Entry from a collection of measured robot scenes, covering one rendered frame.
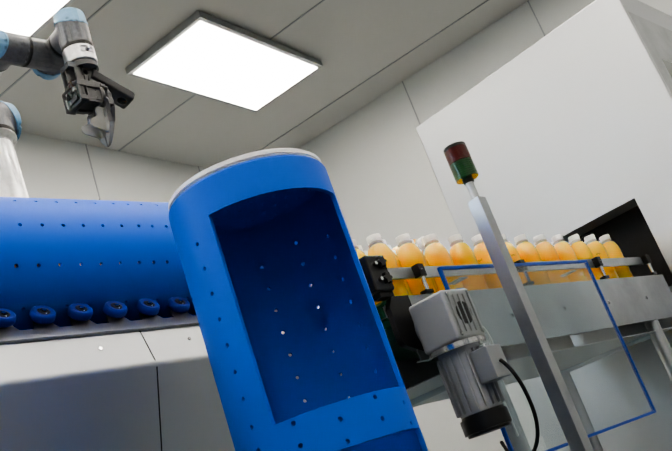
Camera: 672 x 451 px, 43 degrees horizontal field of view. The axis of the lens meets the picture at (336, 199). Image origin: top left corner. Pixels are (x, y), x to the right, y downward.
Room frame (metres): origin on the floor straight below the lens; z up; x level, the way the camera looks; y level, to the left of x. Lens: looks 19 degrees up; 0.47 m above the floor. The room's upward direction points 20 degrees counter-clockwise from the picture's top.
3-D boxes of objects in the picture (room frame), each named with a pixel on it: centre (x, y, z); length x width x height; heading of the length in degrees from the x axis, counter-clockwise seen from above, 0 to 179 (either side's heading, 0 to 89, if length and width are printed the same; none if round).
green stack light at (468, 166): (2.18, -0.35, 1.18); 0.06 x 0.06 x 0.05
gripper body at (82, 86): (1.74, 0.46, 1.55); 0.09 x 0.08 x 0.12; 141
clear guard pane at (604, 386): (2.43, -0.43, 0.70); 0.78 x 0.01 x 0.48; 141
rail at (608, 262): (2.66, -0.54, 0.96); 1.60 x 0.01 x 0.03; 141
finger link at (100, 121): (1.74, 0.45, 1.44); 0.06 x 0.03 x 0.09; 141
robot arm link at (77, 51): (1.75, 0.45, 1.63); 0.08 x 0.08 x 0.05
